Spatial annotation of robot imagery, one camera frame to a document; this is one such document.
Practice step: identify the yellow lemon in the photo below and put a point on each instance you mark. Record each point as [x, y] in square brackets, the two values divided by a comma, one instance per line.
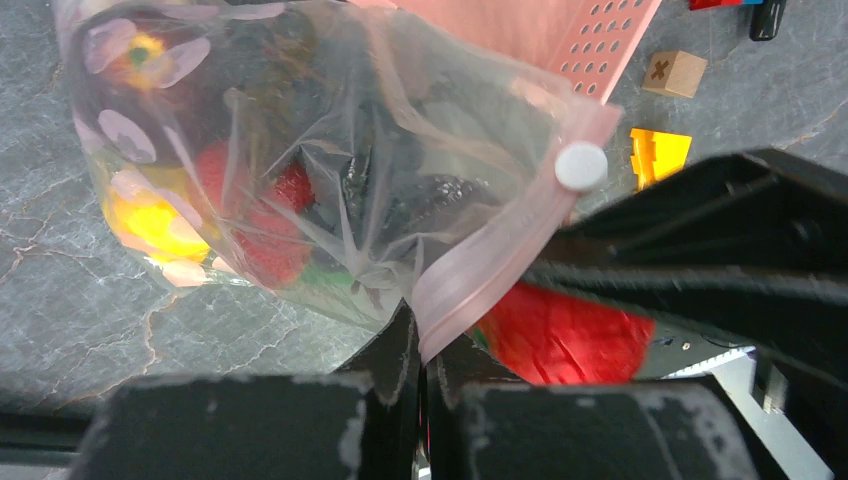
[159, 222]

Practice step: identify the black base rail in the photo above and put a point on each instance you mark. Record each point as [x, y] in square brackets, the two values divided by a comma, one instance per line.
[43, 437]

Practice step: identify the small red apple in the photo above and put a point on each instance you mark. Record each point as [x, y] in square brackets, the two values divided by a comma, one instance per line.
[549, 338]

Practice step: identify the clear zip top bag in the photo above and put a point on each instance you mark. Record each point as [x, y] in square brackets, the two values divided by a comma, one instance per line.
[447, 297]

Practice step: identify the red blue yellow brick block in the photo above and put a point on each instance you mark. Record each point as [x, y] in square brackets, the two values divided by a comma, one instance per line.
[696, 5]

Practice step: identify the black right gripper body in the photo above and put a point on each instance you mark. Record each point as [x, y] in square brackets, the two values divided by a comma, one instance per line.
[749, 248]

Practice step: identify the green white bok choy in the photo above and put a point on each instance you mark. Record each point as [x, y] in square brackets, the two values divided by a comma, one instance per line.
[324, 276]

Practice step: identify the red lychee bunch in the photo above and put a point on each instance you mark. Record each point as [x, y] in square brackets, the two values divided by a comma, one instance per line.
[271, 248]

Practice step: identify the wooden cube with cross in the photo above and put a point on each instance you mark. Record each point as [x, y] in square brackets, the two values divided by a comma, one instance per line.
[674, 73]

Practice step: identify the dark red apple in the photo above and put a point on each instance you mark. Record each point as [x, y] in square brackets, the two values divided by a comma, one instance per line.
[148, 82]

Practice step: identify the black microphone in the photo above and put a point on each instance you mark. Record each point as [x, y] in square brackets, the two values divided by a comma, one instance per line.
[766, 19]

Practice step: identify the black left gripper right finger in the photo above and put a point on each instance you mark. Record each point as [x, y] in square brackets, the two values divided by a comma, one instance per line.
[485, 423]

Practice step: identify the pink plastic basket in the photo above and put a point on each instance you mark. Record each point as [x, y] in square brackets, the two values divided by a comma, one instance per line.
[589, 42]

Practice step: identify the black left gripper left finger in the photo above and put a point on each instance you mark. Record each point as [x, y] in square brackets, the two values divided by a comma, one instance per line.
[360, 421]

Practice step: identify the orange yellow toy piece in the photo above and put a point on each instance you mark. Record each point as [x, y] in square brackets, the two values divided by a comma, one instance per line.
[657, 155]

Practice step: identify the black grape bunch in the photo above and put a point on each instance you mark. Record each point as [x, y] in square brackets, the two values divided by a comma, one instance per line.
[412, 139]

